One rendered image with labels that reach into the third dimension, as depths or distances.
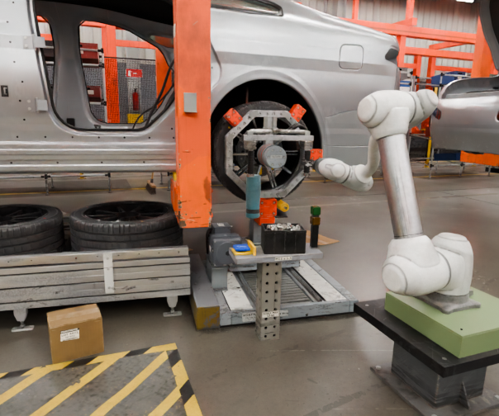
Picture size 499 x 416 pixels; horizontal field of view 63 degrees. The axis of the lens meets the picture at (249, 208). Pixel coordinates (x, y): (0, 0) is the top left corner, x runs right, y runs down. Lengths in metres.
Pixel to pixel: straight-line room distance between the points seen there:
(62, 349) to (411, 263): 1.50
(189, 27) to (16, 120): 1.14
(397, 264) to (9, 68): 2.19
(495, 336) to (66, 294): 1.90
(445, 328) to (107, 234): 1.66
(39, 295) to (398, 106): 1.87
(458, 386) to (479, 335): 0.31
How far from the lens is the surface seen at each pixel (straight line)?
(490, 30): 5.78
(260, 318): 2.07
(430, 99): 1.71
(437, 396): 1.83
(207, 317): 2.19
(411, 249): 1.54
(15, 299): 2.37
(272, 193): 2.60
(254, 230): 2.79
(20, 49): 2.67
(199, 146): 2.04
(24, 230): 2.43
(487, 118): 4.43
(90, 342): 2.09
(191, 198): 2.07
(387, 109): 1.57
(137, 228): 2.30
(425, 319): 1.69
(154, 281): 2.27
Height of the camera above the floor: 1.08
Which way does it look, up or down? 13 degrees down
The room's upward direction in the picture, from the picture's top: 1 degrees clockwise
